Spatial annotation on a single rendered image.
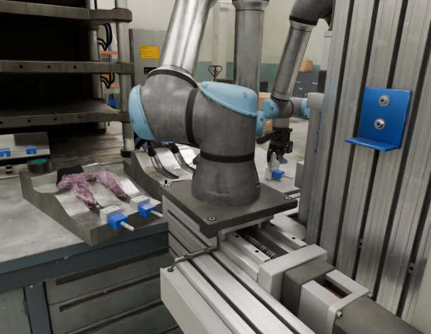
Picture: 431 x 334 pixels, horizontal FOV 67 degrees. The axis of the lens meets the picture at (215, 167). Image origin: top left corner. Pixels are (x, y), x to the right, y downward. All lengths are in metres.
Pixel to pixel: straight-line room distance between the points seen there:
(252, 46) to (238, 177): 0.39
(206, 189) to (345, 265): 0.31
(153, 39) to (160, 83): 1.31
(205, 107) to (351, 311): 0.41
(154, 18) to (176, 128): 8.03
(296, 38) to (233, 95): 0.62
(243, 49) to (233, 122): 0.32
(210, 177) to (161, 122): 0.15
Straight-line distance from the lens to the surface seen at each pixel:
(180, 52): 0.75
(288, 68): 1.22
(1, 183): 1.64
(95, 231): 1.00
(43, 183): 1.31
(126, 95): 1.81
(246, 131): 0.64
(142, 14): 8.54
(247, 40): 0.90
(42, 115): 1.82
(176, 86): 0.68
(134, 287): 1.28
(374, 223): 0.63
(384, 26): 0.60
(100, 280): 1.22
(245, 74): 0.90
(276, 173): 1.50
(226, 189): 0.65
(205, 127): 0.63
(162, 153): 1.44
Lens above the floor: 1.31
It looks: 18 degrees down
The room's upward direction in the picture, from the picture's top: 2 degrees clockwise
